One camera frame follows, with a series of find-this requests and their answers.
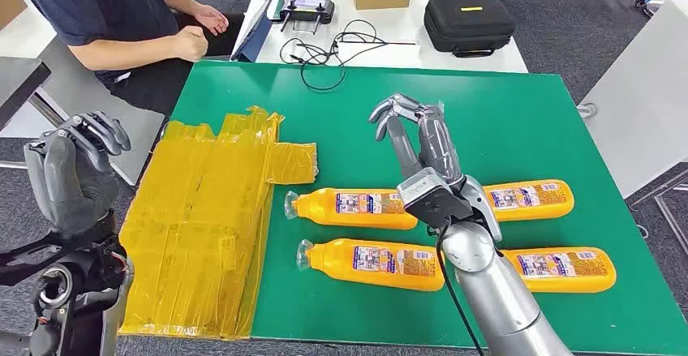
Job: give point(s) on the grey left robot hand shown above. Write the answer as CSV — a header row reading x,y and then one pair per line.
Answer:
x,y
75,192

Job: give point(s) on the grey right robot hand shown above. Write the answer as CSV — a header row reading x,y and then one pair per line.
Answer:
x,y
438,144

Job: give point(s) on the person's right hand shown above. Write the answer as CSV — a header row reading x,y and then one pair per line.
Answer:
x,y
191,44

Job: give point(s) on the person's left hand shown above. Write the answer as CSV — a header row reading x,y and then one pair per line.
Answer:
x,y
212,19

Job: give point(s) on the orange detergent bottle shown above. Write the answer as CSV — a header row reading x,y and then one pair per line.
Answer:
x,y
596,281
559,208
333,259
322,208

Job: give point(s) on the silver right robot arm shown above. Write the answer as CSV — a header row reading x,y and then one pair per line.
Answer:
x,y
494,300

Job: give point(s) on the person's right forearm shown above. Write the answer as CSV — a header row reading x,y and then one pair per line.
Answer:
x,y
123,52

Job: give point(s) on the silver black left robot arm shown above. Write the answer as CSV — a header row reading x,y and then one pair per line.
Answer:
x,y
80,289

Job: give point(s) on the blue tablet folio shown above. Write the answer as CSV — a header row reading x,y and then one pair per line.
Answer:
x,y
255,36

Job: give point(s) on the green table mat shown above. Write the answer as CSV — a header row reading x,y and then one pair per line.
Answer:
x,y
484,128

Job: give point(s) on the black remote controller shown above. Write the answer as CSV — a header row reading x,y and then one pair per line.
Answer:
x,y
306,12

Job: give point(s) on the white table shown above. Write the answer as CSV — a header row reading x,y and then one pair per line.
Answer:
x,y
408,20
70,90
645,101

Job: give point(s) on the yellow taped plastic sheet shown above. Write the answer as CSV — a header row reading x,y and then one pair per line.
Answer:
x,y
188,224

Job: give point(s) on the dark grey table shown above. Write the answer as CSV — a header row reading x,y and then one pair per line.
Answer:
x,y
19,82

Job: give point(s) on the black carrying case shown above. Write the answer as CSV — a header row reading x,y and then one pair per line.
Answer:
x,y
467,23

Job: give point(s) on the small brown cardboard box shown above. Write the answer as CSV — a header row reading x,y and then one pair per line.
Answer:
x,y
9,1

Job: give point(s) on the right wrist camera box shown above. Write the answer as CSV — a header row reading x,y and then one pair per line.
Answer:
x,y
430,198

